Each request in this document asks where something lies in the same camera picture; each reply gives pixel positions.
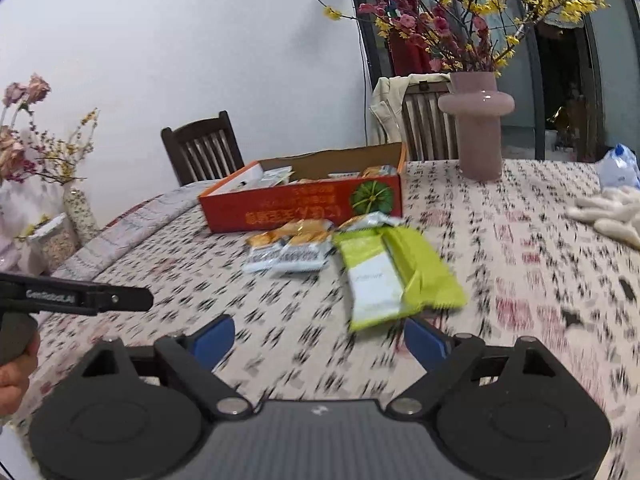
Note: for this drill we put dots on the speckled slim vase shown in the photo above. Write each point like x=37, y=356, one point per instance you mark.
x=80, y=215

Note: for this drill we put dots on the orange white snack packet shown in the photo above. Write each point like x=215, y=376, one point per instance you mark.
x=305, y=255
x=265, y=257

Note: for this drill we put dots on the pink ceramic vase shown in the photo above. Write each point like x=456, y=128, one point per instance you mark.
x=477, y=125

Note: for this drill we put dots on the beige zip jacket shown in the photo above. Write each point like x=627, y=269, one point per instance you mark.
x=390, y=105

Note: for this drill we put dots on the pink vase with flowers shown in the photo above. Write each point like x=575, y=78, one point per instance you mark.
x=595, y=85

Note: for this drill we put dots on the dark wooden chair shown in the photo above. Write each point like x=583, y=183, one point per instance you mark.
x=205, y=150

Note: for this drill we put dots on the clear glass jar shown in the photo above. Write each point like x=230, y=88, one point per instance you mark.
x=52, y=245

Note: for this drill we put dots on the grey quilted blanket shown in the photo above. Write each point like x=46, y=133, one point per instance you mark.
x=130, y=230

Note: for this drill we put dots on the person's left hand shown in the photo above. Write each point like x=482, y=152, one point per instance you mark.
x=15, y=385

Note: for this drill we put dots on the brown wooden chair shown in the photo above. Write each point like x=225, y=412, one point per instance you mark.
x=430, y=125

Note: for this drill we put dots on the pile of orange snack packets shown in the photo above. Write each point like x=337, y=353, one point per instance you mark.
x=320, y=172

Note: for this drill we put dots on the small white green snack packet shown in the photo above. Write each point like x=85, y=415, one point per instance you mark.
x=370, y=221

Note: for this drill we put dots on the dried rose bouquet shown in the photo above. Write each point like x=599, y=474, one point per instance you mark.
x=25, y=130

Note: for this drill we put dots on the orange cardboard box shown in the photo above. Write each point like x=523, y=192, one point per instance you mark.
x=300, y=205

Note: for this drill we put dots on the lime green snack packet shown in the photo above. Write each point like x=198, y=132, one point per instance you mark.
x=430, y=270

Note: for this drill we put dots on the blue white plastic bag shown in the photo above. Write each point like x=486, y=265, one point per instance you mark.
x=620, y=167

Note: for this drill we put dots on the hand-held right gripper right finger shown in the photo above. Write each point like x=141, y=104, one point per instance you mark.
x=425, y=342

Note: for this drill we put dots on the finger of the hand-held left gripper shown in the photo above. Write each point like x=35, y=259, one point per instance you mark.
x=127, y=299

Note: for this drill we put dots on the red hanging garment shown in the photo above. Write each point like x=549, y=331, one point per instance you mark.
x=407, y=52

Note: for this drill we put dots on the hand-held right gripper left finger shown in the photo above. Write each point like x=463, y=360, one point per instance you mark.
x=215, y=335

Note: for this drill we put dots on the white cloth gloves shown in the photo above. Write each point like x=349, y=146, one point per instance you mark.
x=610, y=215

